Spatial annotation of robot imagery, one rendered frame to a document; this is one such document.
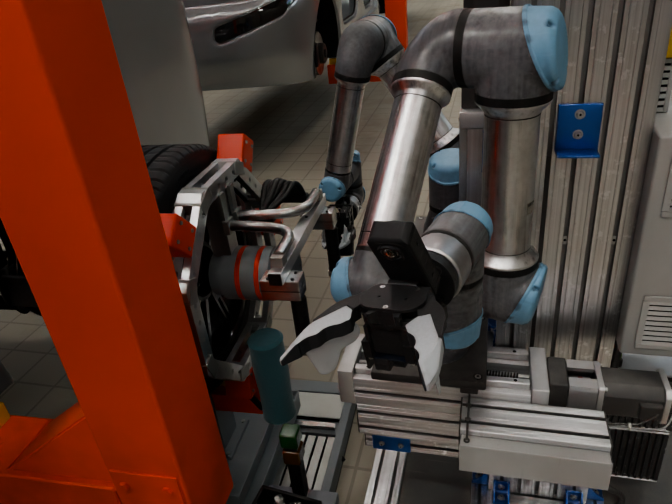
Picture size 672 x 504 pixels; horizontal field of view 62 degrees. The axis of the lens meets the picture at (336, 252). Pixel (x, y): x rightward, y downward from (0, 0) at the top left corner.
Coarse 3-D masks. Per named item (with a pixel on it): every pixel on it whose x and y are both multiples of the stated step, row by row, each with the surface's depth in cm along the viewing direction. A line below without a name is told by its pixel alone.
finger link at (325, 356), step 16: (320, 320) 57; (336, 320) 56; (352, 320) 57; (304, 336) 55; (320, 336) 55; (336, 336) 56; (352, 336) 58; (288, 352) 54; (304, 352) 55; (320, 352) 57; (336, 352) 58; (320, 368) 58
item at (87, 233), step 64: (0, 0) 64; (64, 0) 71; (0, 64) 69; (64, 64) 71; (0, 128) 73; (64, 128) 71; (128, 128) 85; (0, 192) 78; (64, 192) 76; (128, 192) 85; (64, 256) 82; (128, 256) 85; (64, 320) 88; (128, 320) 86; (128, 384) 93; (192, 384) 106; (128, 448) 101; (192, 448) 106
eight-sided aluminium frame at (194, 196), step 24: (216, 168) 139; (240, 168) 142; (192, 192) 123; (216, 192) 129; (240, 192) 154; (192, 216) 121; (192, 264) 118; (192, 288) 118; (192, 312) 119; (264, 312) 165; (240, 336) 159; (216, 360) 131; (240, 360) 156
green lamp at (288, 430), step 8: (288, 424) 122; (296, 424) 122; (280, 432) 120; (288, 432) 120; (296, 432) 120; (280, 440) 120; (288, 440) 120; (296, 440) 120; (288, 448) 121; (296, 448) 120
